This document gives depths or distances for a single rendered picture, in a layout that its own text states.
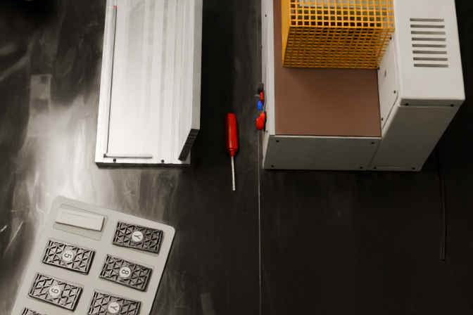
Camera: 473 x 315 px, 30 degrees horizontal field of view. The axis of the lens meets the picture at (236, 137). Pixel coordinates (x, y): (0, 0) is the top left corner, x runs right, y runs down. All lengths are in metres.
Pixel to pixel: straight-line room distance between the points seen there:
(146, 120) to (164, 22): 0.25
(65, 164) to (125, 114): 0.17
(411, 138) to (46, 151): 0.79
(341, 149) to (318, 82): 0.15
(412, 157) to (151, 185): 0.57
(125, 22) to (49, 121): 0.30
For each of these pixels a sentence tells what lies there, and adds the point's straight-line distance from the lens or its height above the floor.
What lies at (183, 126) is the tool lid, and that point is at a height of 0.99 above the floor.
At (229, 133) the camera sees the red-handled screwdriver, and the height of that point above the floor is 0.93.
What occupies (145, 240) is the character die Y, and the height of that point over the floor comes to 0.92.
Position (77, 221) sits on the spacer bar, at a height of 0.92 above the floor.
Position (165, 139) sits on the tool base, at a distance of 1.96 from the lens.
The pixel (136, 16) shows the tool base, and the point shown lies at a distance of 2.11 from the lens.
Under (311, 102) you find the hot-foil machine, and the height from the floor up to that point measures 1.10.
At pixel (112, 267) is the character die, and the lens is 1.87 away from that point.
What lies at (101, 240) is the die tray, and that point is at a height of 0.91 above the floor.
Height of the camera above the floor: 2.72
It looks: 67 degrees down
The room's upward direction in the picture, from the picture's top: 5 degrees clockwise
